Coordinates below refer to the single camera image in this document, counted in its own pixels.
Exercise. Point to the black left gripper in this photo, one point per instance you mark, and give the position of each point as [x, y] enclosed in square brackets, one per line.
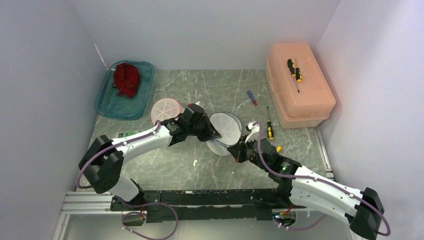
[206, 136]

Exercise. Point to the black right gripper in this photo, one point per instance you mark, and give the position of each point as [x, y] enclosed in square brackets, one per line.
[237, 150]

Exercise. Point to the white mesh blue zip laundry bag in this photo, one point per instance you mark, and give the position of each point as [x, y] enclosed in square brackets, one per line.
[229, 127]

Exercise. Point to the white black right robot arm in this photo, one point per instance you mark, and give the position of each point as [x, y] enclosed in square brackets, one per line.
[361, 210]

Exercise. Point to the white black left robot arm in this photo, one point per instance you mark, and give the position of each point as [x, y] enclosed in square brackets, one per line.
[101, 166]

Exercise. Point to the pink zip mesh laundry bag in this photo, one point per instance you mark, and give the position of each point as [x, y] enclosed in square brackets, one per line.
[165, 108]

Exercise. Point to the black yellow screwdriver on table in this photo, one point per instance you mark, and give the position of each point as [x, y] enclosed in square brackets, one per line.
[270, 131]

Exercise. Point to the green label clear bit case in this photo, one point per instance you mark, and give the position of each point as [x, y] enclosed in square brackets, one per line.
[126, 133]

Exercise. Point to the orange translucent plastic storage box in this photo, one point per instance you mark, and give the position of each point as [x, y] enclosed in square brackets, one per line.
[315, 101]

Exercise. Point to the red cloth garment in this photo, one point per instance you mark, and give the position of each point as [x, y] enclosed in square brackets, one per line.
[126, 80]

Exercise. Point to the black yellow screwdriver on box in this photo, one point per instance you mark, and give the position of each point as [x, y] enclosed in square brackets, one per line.
[295, 73]

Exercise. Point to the teal plastic tray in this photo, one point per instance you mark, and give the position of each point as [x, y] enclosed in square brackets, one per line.
[108, 104]

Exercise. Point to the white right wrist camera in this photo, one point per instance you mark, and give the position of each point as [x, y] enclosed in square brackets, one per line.
[254, 130]

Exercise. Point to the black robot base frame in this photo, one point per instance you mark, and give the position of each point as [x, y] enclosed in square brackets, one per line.
[223, 204]

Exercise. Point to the blue red handle screwdriver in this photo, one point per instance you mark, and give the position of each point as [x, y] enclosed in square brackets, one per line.
[253, 100]

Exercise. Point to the aluminium extrusion rail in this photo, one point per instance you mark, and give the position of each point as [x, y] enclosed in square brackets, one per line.
[81, 203]

